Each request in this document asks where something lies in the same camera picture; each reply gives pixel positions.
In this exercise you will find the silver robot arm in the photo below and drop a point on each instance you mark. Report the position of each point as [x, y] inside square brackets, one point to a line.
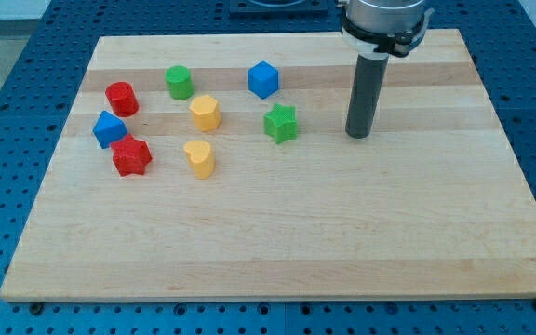
[377, 29]

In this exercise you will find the green star block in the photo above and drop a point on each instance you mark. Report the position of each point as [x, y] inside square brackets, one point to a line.
[280, 123]

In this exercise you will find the red star block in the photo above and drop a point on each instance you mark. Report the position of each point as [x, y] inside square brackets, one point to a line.
[131, 156]

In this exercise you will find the yellow heart block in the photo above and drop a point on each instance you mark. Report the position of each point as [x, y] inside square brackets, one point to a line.
[200, 157]

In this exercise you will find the wooden board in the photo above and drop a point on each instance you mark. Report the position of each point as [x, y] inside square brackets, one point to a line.
[432, 205]

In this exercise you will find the yellow hexagon block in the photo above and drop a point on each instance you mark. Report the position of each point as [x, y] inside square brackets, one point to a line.
[206, 113]

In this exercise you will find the blue cube block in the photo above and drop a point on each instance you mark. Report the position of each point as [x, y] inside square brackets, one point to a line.
[263, 79]

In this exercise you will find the green cylinder block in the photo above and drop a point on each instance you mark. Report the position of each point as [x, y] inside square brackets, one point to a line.
[179, 82]

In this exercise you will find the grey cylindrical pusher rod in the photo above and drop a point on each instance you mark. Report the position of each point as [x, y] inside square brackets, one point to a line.
[366, 89]

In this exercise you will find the red cylinder block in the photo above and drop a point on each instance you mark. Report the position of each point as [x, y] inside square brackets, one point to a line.
[122, 99]

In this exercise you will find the blue triangle block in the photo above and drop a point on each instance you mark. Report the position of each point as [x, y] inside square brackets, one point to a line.
[109, 128]

